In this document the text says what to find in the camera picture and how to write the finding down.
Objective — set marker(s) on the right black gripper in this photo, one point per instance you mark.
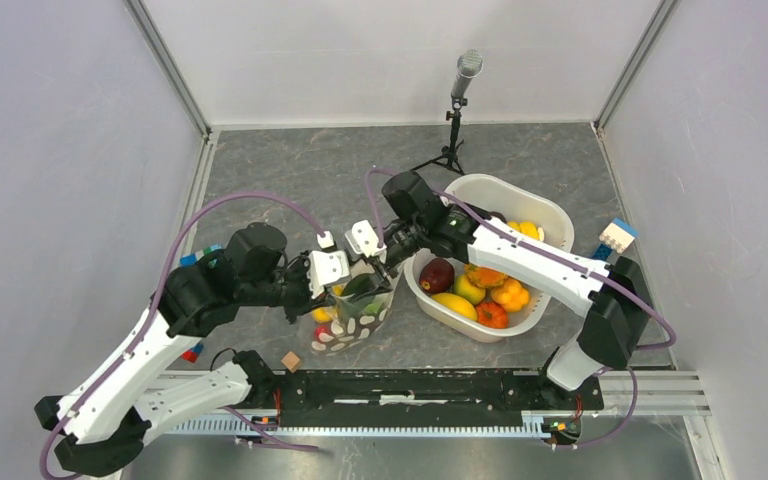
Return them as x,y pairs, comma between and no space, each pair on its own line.
391,268

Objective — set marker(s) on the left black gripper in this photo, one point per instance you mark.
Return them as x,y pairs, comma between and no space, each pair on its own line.
307,303

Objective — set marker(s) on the yellow bell pepper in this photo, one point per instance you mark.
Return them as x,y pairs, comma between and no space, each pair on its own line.
328,311

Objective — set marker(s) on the red chili pepper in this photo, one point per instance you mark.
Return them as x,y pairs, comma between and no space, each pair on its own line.
322,333

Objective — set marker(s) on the dark green avocado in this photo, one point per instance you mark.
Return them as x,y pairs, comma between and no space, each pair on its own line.
362,291

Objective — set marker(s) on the clear polka dot zip bag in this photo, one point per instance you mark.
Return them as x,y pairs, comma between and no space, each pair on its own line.
354,327

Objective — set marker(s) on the yellow banana bunch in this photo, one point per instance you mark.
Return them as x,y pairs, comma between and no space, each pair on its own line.
528,229

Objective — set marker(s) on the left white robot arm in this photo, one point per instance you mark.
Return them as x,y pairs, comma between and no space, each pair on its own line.
107,421

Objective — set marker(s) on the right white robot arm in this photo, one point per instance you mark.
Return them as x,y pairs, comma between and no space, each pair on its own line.
612,297

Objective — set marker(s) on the dark red apple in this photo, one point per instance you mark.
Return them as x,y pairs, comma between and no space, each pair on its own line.
437,276

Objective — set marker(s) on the small wooden cube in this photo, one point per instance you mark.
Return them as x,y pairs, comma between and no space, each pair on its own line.
291,361

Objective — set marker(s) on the yellow mango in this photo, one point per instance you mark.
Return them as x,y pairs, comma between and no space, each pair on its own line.
456,304

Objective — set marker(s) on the toy pineapple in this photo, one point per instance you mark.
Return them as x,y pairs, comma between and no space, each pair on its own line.
484,278

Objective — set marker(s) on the green yellow pear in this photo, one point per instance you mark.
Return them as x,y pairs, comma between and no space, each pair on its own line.
464,288

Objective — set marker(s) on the blue green toy block stack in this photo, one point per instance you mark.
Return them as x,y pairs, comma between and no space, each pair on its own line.
193,258

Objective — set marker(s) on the small orange pumpkin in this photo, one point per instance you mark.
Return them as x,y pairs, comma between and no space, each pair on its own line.
492,315

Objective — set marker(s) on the white plastic basket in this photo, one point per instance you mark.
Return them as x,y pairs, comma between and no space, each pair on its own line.
492,194

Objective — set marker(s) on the small red blue block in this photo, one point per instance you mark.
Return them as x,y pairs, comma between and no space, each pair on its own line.
193,353

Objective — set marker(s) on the orange bell pepper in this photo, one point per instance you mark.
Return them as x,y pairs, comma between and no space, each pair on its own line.
511,295

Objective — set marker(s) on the silver microphone on tripod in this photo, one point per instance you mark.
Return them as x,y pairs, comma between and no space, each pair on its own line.
468,66

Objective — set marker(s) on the white blue toy block stack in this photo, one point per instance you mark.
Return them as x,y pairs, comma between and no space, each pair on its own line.
615,238

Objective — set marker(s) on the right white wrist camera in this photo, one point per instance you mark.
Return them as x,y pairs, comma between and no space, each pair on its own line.
363,244

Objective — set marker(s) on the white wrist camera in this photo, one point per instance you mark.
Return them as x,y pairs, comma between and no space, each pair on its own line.
363,244
328,266

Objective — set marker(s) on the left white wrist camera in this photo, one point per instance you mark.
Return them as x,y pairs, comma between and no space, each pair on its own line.
328,266

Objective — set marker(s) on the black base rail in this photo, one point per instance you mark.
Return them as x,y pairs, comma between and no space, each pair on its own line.
409,400

